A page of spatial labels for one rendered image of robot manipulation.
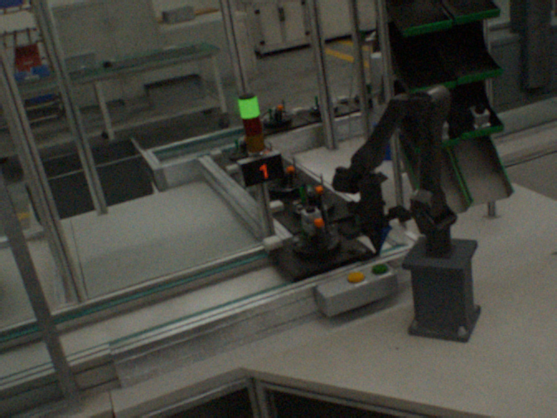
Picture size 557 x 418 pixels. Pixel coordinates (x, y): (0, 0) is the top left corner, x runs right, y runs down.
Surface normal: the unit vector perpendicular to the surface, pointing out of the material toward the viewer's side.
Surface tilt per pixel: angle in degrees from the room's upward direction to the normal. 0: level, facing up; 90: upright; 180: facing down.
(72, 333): 0
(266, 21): 90
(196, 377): 0
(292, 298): 90
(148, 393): 0
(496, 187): 45
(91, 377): 90
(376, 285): 90
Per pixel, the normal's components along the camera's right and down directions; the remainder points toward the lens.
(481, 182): 0.03, -0.39
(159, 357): 0.36, 0.32
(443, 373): -0.16, -0.90
